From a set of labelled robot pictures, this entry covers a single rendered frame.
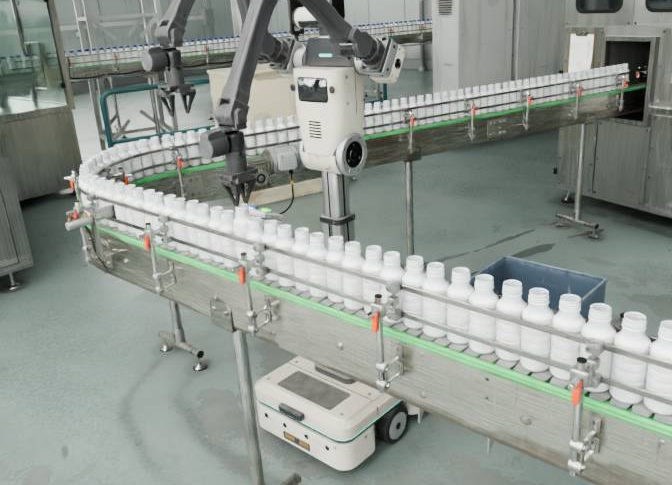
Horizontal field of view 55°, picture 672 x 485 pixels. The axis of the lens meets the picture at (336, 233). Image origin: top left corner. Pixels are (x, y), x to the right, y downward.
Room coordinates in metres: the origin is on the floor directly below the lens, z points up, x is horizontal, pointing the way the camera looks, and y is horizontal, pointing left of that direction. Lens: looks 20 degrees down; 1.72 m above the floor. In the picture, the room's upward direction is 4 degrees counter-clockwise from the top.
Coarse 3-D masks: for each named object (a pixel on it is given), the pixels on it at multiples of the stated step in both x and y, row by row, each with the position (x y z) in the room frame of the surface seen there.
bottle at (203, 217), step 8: (200, 208) 1.84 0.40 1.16; (208, 208) 1.86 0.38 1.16; (200, 216) 1.84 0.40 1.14; (208, 216) 1.85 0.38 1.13; (200, 224) 1.83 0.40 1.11; (200, 232) 1.83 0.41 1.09; (208, 232) 1.84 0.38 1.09; (200, 240) 1.84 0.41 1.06; (208, 240) 1.83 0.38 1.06; (208, 248) 1.83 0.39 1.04; (200, 256) 1.84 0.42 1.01; (208, 256) 1.83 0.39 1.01
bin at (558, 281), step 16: (480, 272) 1.72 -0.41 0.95; (496, 272) 1.79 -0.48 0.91; (512, 272) 1.81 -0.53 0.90; (528, 272) 1.78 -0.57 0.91; (544, 272) 1.74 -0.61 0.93; (560, 272) 1.71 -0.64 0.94; (576, 272) 1.68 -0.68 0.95; (496, 288) 1.79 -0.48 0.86; (528, 288) 1.78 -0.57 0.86; (544, 288) 1.74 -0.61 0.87; (560, 288) 1.71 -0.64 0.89; (576, 288) 1.68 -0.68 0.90; (592, 288) 1.65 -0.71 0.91
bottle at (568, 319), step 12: (564, 300) 1.09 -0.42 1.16; (576, 300) 1.10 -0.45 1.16; (564, 312) 1.08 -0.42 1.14; (576, 312) 1.08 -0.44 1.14; (552, 324) 1.10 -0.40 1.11; (564, 324) 1.07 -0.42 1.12; (576, 324) 1.07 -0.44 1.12; (552, 336) 1.10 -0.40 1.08; (552, 348) 1.09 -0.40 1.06; (564, 348) 1.07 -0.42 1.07; (576, 348) 1.07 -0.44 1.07; (564, 360) 1.07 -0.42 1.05; (576, 360) 1.07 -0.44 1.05; (552, 372) 1.09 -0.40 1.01; (564, 372) 1.07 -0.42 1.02
